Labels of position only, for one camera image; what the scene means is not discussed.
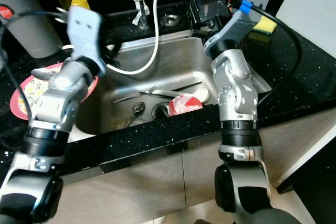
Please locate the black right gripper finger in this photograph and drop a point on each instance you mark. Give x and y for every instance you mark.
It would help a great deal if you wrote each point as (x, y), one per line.
(212, 11)
(197, 14)

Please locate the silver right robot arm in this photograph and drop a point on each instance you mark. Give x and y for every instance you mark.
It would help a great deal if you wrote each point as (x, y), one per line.
(239, 98)

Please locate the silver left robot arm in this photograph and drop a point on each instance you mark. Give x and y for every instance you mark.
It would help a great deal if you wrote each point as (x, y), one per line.
(55, 103)

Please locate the round metal counter fitting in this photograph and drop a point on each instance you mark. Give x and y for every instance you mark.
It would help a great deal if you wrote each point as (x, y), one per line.
(170, 20)

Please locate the yellow sponge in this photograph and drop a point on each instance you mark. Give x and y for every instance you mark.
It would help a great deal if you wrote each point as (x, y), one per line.
(265, 24)

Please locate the chrome faucet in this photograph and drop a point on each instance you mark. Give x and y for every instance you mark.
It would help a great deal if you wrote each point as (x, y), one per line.
(140, 9)

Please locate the stainless steel sink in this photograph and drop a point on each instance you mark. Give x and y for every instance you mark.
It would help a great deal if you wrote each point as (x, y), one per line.
(168, 64)

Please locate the small metal spoon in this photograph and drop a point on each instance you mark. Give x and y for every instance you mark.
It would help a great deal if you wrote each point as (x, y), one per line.
(136, 109)

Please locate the long thin metal utensil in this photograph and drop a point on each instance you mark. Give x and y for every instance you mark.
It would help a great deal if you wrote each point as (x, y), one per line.
(163, 92)

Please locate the metal spoon with broad bowl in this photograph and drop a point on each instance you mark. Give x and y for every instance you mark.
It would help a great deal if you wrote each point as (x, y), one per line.
(44, 73)

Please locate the sink drain strainer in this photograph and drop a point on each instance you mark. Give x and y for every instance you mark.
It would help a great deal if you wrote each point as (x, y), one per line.
(160, 110)

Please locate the pink floral plate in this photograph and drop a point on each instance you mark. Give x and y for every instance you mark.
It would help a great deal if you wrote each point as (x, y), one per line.
(31, 90)

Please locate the grey canister with red label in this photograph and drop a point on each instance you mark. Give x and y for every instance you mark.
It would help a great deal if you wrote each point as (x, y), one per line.
(26, 9)

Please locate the beige cabinet front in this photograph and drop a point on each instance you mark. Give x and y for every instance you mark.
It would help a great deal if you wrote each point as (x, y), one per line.
(168, 177)

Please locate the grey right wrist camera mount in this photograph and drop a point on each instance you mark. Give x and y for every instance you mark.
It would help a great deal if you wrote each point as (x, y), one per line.
(249, 17)

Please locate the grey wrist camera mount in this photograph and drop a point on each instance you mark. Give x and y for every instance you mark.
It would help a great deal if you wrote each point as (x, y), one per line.
(249, 17)
(88, 30)

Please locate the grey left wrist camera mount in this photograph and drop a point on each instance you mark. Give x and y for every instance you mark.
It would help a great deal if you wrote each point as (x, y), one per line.
(88, 30)

